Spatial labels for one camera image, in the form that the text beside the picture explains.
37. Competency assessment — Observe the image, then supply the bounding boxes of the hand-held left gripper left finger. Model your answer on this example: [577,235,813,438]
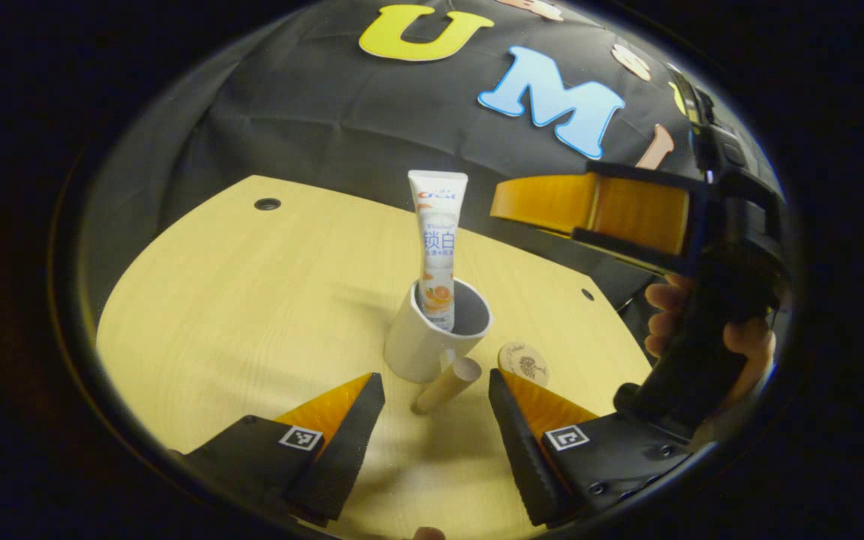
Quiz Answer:
[177,372,386,526]

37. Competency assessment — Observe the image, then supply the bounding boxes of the black backdrop cloth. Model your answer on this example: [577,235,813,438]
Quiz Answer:
[79,0,785,316]

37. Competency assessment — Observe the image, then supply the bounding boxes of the white toothpaste tube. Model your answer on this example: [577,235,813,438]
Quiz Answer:
[407,169,470,333]

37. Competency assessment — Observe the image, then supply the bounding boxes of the round wooden coaster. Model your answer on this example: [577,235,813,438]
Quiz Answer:
[497,342,551,389]

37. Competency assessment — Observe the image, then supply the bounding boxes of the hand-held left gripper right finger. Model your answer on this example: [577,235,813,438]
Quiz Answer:
[487,367,695,527]

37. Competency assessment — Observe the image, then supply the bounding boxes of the wooden desktop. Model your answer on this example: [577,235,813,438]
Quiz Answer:
[94,175,654,540]

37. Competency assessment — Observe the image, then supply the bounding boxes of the white cup with wooden handle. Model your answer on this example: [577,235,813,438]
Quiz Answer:
[383,277,493,416]

